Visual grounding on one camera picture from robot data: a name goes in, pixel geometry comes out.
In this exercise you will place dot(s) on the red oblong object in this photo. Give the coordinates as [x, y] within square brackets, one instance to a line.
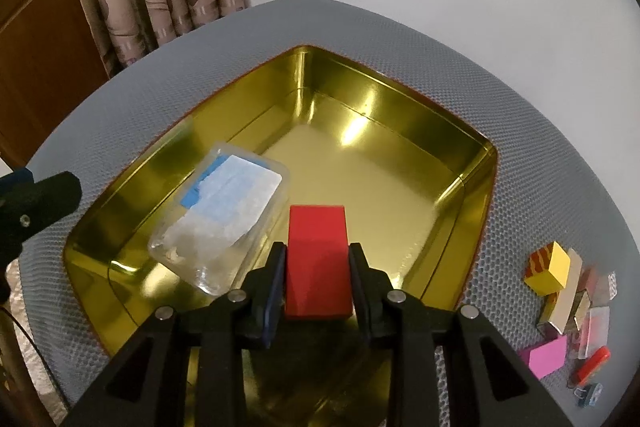
[594, 364]

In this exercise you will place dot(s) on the clear plastic box blue contents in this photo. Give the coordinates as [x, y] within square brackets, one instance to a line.
[225, 217]

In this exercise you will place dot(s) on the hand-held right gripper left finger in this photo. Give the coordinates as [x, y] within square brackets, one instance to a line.
[272, 292]

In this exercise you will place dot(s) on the blue binder clip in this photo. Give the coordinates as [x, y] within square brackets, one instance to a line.
[589, 394]

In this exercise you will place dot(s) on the clear plastic box red contents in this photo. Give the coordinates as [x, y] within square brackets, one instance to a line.
[596, 329]

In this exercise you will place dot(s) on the pink rectangular block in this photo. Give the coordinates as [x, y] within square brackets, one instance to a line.
[545, 356]

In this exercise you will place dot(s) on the red rectangular block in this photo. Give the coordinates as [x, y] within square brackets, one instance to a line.
[316, 257]

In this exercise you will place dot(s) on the beige rectangular block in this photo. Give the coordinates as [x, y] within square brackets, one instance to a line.
[567, 297]

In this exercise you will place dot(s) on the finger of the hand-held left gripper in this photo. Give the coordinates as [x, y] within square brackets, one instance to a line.
[47, 199]

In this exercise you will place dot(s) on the gold tin box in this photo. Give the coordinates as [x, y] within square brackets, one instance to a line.
[370, 167]

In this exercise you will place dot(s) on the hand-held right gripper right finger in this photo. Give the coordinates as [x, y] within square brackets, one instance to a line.
[361, 287]

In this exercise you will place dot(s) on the yellow cube striped face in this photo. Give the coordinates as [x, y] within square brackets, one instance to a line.
[550, 269]

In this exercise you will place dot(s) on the brown wooden cabinet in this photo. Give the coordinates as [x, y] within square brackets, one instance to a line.
[40, 57]

